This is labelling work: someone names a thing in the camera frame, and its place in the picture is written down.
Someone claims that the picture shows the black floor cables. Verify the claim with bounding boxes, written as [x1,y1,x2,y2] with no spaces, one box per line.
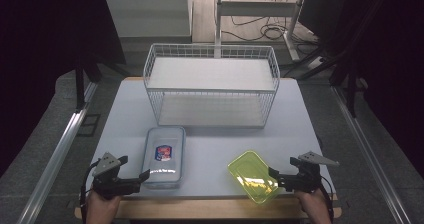
[221,0,322,46]

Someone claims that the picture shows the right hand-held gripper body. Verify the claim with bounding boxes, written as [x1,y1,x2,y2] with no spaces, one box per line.
[277,150,341,195]

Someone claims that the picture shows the person's left hand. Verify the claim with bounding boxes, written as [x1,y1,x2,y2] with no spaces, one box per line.
[85,189,123,224]

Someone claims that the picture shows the yellow-green plastic container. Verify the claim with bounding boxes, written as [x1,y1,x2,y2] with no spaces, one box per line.
[227,150,281,205]

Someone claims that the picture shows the black metal stand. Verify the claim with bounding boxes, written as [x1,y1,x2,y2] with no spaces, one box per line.
[73,59,102,114]

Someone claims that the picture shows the white wire rack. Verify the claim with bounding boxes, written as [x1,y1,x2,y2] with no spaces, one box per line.
[142,43,281,129]

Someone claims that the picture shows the clear lidded plastic container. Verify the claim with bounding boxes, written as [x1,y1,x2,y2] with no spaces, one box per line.
[141,126,187,189]

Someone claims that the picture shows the person's right hand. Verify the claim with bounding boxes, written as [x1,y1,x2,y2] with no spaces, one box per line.
[294,187,332,224]

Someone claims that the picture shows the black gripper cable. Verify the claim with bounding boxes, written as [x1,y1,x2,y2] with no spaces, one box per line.
[319,174,335,224]
[79,159,101,224]

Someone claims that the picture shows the white cabinet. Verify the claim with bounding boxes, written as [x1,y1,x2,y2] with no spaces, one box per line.
[102,0,195,39]

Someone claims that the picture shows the aluminium rail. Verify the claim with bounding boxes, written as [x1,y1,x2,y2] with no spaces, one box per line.
[330,85,414,224]
[17,81,98,224]

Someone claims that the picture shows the white desk frame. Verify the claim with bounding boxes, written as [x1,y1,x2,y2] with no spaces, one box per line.
[214,0,308,62]

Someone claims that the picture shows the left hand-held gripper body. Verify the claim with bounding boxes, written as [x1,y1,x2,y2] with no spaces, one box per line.
[91,151,142,199]

